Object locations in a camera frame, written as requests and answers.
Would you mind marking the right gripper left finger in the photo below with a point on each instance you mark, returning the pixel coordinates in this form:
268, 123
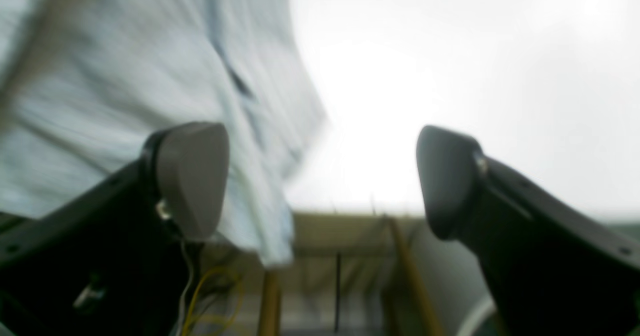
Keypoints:
110, 262

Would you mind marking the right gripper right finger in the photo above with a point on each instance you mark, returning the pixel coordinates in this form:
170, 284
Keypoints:
551, 270

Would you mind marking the light grey T-shirt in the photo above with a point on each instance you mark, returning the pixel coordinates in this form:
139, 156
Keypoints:
85, 82

